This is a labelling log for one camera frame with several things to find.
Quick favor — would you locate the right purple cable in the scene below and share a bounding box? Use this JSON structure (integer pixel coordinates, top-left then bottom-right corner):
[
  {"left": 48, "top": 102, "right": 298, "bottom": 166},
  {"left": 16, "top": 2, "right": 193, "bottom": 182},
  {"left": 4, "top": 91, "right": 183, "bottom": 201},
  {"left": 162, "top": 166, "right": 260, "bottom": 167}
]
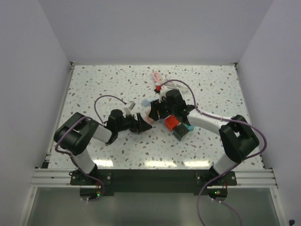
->
[{"left": 159, "top": 79, "right": 268, "bottom": 226}]

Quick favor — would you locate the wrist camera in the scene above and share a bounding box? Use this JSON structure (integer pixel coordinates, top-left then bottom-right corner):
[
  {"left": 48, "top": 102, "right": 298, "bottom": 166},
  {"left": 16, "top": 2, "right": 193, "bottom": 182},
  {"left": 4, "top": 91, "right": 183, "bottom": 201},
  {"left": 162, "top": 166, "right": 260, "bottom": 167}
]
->
[
  {"left": 154, "top": 85, "right": 169, "bottom": 103},
  {"left": 124, "top": 101, "right": 135, "bottom": 115}
]

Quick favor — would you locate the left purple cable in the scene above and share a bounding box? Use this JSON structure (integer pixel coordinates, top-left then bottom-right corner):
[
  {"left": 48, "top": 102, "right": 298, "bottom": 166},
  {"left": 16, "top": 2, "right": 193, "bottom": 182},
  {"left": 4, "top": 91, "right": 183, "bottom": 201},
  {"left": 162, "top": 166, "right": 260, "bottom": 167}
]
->
[{"left": 54, "top": 95, "right": 129, "bottom": 202}]

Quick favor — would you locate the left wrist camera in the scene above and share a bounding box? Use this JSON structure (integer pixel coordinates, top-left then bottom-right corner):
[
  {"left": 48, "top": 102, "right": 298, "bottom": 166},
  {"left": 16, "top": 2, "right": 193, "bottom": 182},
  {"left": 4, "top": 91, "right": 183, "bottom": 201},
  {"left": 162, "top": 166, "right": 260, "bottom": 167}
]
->
[{"left": 124, "top": 101, "right": 135, "bottom": 115}]

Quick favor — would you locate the black plug adapter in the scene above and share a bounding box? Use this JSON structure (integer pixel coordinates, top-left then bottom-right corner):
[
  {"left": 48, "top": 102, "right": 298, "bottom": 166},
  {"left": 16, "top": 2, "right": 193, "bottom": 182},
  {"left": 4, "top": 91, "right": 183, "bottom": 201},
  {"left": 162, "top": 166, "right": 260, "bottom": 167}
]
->
[{"left": 172, "top": 123, "right": 189, "bottom": 141}]

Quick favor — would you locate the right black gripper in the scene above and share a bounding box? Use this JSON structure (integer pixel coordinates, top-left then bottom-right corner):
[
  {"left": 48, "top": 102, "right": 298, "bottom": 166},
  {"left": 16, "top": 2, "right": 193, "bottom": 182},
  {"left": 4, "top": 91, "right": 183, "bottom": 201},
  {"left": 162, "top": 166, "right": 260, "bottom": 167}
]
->
[{"left": 149, "top": 96, "right": 176, "bottom": 121}]

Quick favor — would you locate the white coiled cord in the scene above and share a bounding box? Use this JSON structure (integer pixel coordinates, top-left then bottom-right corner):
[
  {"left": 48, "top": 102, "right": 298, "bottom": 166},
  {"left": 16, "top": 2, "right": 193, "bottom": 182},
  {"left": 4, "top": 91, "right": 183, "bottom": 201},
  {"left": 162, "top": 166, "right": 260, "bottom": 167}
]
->
[{"left": 163, "top": 74, "right": 192, "bottom": 94}]

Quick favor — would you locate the red plug adapter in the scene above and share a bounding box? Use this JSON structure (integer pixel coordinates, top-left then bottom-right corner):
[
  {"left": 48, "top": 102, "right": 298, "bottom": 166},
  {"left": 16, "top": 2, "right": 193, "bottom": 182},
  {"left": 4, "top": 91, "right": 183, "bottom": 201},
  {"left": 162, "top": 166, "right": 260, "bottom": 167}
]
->
[{"left": 164, "top": 115, "right": 180, "bottom": 131}]

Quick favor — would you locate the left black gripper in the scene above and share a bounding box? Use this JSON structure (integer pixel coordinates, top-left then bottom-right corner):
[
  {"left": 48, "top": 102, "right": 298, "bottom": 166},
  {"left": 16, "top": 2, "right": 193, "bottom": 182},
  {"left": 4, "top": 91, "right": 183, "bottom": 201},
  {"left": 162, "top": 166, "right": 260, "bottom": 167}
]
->
[{"left": 116, "top": 112, "right": 151, "bottom": 133}]

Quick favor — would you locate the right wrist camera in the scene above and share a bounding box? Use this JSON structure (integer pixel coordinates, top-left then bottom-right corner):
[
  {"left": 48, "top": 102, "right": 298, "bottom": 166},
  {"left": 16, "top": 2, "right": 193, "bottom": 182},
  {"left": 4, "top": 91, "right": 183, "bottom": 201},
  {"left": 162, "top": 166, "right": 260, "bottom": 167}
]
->
[{"left": 154, "top": 85, "right": 169, "bottom": 103}]

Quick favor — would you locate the pink power strip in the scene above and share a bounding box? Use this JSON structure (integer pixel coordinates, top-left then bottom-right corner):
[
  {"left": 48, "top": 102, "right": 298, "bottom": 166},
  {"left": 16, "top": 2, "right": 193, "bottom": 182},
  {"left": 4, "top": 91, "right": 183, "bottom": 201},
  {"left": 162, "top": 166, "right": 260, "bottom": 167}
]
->
[{"left": 144, "top": 110, "right": 154, "bottom": 125}]

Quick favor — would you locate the teal power strip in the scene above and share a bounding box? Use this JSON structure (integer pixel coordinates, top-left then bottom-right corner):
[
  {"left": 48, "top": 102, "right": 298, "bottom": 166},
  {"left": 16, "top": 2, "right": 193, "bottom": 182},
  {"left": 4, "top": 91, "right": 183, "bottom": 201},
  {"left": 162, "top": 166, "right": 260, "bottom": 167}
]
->
[{"left": 185, "top": 124, "right": 195, "bottom": 131}]

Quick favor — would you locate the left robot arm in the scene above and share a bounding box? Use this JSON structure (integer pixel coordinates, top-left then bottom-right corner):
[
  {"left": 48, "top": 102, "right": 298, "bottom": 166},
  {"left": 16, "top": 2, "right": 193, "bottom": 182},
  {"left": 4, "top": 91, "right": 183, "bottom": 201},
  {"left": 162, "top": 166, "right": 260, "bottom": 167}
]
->
[{"left": 54, "top": 109, "right": 152, "bottom": 185}]

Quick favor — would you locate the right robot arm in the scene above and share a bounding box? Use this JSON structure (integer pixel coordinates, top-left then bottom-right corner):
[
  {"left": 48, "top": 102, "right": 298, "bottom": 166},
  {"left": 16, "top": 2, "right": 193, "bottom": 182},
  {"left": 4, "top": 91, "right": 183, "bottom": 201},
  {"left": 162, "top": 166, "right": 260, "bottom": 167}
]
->
[{"left": 148, "top": 86, "right": 259, "bottom": 185}]

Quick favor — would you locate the purple cable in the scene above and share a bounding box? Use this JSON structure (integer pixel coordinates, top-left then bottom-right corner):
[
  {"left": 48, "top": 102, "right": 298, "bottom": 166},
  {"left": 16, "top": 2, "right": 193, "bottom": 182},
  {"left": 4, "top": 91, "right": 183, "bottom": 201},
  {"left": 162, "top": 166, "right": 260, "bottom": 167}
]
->
[
  {"left": 159, "top": 79, "right": 268, "bottom": 226},
  {"left": 54, "top": 95, "right": 129, "bottom": 202}
]

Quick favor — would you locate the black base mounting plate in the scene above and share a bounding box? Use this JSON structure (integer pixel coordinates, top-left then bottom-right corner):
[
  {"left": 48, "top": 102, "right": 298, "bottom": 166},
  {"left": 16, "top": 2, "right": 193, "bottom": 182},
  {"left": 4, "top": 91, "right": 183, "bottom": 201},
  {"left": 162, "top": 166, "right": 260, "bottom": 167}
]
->
[{"left": 70, "top": 169, "right": 237, "bottom": 197}]

